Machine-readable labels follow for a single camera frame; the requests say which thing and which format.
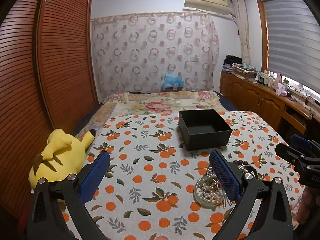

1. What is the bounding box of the wooden louvered wardrobe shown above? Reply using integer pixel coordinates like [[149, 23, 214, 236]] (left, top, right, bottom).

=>
[[0, 0, 99, 220]]

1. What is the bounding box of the stack of folded clothes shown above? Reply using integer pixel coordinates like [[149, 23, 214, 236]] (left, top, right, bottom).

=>
[[222, 54, 258, 80]]

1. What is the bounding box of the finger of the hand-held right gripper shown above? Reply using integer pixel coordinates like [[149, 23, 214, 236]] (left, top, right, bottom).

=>
[[275, 142, 304, 167], [291, 134, 320, 157]]

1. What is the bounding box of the cream window curtain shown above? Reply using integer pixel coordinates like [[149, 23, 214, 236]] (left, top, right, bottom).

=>
[[231, 0, 251, 64]]

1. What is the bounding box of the person's right hand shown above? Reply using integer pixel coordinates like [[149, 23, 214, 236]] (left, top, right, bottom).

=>
[[299, 187, 320, 229]]

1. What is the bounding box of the pink tissue box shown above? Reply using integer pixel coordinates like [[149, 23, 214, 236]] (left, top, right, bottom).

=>
[[275, 82, 288, 96]]

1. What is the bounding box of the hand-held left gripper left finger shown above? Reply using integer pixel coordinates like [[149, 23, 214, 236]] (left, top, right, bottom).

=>
[[26, 151, 110, 240]]

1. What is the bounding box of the cream air conditioner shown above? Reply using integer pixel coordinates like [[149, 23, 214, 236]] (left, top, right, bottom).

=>
[[184, 0, 232, 15]]

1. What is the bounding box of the pale green jade bangle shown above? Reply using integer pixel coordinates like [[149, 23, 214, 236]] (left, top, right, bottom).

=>
[[194, 177, 227, 207]]

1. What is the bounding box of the dark wooden bead bracelet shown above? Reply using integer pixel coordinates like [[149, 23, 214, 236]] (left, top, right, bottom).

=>
[[232, 159, 258, 179]]

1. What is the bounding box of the ring patterned wall curtain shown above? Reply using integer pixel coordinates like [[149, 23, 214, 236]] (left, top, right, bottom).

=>
[[90, 12, 220, 94]]

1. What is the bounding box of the grey striped window blind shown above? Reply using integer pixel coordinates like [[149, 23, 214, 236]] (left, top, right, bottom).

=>
[[262, 0, 320, 93]]

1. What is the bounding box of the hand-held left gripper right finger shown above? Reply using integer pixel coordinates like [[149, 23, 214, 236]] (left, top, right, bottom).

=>
[[209, 149, 293, 240]]

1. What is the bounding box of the black box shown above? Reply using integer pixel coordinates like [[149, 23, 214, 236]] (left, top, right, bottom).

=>
[[178, 109, 233, 152]]

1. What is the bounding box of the white pearl necklace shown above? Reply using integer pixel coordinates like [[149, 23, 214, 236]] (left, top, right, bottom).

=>
[[197, 176, 225, 205]]

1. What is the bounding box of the orange fruit print cloth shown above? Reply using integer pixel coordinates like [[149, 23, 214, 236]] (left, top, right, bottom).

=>
[[60, 111, 310, 240]]

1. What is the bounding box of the wooden sideboard cabinet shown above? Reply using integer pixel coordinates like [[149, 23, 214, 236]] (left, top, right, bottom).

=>
[[219, 70, 320, 135]]

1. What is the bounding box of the tangle of cables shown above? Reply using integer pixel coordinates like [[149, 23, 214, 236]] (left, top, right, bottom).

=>
[[287, 86, 317, 107]]

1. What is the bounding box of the blue plastic bag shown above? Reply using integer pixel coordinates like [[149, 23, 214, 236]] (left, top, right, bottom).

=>
[[161, 74, 184, 88]]

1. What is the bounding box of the dark blue bed sheet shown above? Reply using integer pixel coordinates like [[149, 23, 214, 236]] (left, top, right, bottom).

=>
[[216, 91, 239, 112]]

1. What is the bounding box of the yellow plush toy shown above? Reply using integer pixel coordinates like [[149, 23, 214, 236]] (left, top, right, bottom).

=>
[[28, 129, 96, 190]]

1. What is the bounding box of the floral blanket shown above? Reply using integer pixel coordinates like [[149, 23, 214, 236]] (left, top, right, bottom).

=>
[[75, 91, 225, 140]]

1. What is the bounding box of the row of cosmetic bottles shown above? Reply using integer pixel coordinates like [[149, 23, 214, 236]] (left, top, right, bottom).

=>
[[256, 70, 283, 90]]

